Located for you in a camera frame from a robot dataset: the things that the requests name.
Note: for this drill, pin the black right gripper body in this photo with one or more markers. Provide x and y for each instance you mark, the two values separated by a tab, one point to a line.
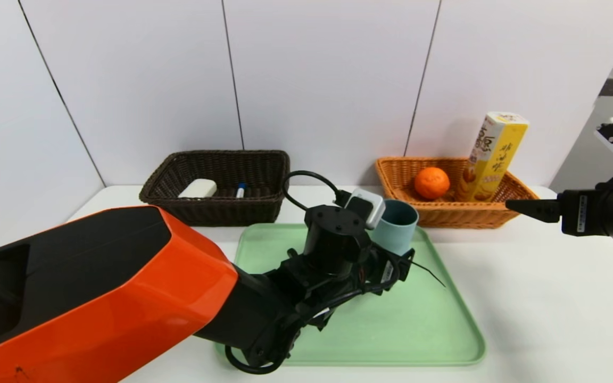
578	212

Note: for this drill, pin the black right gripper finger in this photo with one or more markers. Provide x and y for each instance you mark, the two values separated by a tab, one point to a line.
535	209

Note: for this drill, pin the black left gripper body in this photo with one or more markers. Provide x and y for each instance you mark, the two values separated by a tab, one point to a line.
390	272

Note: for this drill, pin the blue-grey plastic cup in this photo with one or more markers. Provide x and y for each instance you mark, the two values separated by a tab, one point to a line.
398	229

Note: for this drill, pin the yellow hexagonal cracker box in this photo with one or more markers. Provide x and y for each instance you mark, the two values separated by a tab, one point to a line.
493	159

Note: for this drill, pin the orange fruit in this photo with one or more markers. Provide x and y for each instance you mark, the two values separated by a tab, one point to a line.
432	183

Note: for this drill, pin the blue and white marker pen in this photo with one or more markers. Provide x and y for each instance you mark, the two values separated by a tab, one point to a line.
240	190

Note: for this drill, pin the white soap bar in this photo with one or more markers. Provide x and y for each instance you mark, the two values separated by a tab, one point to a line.
198	188

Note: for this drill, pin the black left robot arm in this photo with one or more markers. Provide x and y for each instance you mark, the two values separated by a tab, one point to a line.
125	292

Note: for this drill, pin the orange wicker basket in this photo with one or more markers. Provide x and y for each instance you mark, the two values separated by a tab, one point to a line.
477	218

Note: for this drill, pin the dark brown wicker basket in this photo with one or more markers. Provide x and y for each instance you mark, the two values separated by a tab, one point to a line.
216	213

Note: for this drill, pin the thin grey zip tie tail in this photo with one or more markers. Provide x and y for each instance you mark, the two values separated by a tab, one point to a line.
429	274

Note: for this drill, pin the light green plastic tray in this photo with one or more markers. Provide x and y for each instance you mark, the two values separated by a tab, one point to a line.
418	319

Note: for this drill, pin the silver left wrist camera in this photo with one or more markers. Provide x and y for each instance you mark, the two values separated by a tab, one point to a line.
373	205

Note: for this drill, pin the dark grey wall plate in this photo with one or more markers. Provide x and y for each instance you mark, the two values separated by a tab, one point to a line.
610	88

